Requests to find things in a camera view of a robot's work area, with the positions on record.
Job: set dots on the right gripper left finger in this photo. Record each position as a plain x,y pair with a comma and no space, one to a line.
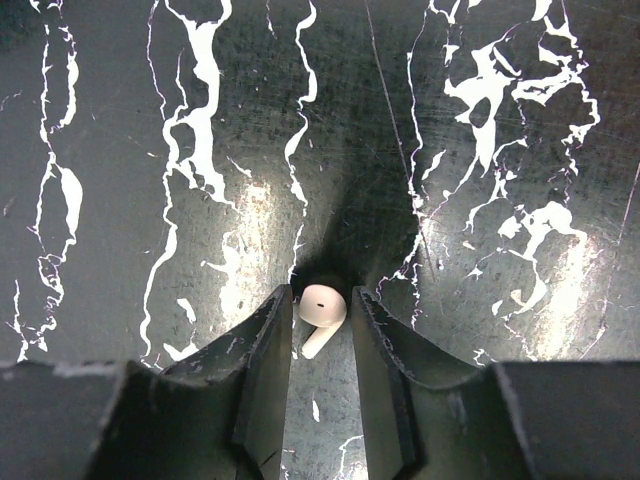
217,414

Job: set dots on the white earbud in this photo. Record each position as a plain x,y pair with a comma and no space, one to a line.
325,309

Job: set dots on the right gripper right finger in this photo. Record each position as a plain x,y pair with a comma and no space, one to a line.
428,415

